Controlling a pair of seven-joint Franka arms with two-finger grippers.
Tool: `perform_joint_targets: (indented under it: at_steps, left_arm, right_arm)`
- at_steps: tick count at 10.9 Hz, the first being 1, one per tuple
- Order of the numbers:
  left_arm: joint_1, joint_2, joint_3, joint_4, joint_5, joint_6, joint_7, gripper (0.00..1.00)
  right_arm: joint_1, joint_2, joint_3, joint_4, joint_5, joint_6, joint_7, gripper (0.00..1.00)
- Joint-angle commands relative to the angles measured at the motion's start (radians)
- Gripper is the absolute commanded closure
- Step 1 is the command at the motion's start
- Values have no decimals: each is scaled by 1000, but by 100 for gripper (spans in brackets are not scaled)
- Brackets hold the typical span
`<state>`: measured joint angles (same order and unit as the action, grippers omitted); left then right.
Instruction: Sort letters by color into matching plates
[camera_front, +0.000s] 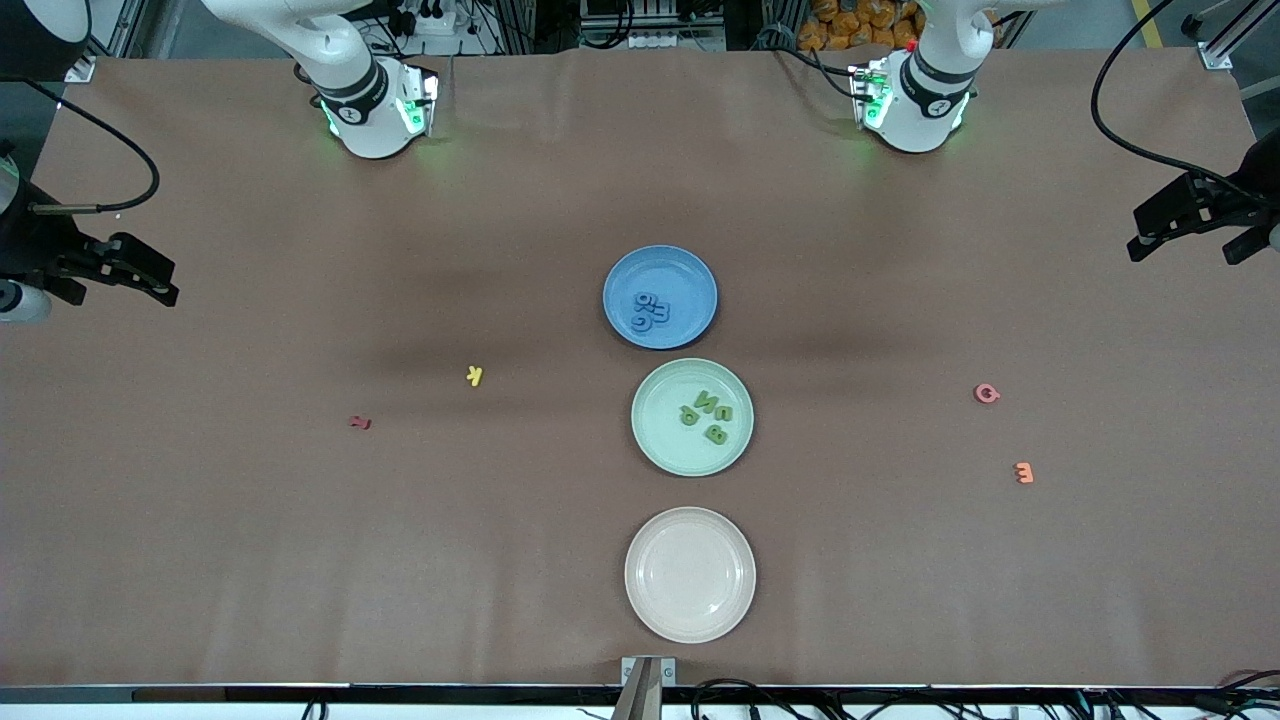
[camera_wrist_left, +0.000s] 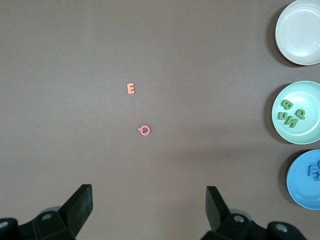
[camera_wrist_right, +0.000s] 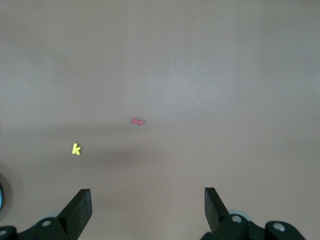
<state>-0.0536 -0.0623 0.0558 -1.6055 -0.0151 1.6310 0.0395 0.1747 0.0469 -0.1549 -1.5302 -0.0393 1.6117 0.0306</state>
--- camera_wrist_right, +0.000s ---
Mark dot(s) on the red letter I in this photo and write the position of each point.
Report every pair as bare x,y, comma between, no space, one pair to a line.
137,121

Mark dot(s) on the yellow letter K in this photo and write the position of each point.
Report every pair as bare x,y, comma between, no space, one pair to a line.
75,149

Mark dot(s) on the brown paper table cover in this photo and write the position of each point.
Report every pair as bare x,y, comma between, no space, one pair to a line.
160,62

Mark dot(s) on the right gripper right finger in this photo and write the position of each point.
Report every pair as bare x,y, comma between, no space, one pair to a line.
220,220

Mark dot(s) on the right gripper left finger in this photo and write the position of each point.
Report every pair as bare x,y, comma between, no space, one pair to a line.
72,217

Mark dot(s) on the blue plate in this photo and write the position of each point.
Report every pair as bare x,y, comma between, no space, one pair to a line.
0,197

